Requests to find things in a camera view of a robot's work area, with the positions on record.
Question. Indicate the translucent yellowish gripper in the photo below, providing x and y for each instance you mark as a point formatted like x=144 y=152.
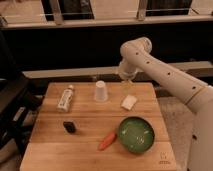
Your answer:
x=127 y=85

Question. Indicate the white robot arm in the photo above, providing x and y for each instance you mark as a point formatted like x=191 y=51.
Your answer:
x=194 y=93

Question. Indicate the black eraser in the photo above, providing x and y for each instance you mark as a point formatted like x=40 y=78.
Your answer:
x=69 y=127

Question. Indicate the white sponge block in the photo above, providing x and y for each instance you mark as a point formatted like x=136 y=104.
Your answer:
x=129 y=102

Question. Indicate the green bowl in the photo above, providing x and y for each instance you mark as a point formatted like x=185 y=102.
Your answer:
x=136 y=134

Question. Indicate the orange carrot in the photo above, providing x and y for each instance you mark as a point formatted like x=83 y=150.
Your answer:
x=107 y=141

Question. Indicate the white plastic bottle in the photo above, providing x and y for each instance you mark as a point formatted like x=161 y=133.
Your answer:
x=66 y=97

